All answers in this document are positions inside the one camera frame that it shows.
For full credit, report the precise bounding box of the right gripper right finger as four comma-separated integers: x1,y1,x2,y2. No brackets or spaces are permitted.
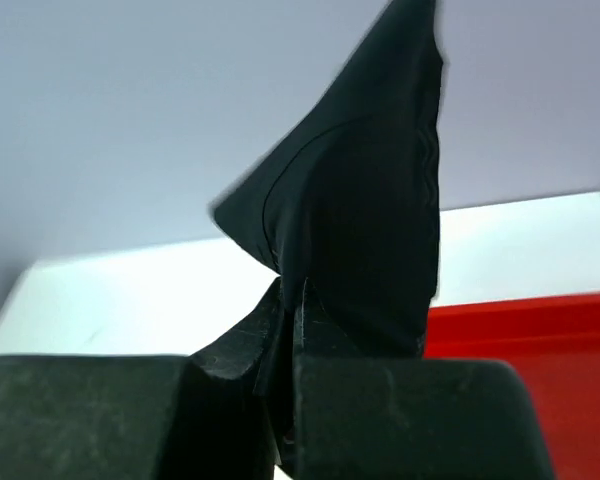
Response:
282,280,555,479

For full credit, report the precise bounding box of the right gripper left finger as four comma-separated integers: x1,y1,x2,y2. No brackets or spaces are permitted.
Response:
0,282,282,480

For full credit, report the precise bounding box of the black garment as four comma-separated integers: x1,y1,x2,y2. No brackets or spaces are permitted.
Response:
212,1,444,357

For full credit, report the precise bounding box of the red plastic bin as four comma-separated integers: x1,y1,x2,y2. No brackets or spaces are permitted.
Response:
425,293,600,480

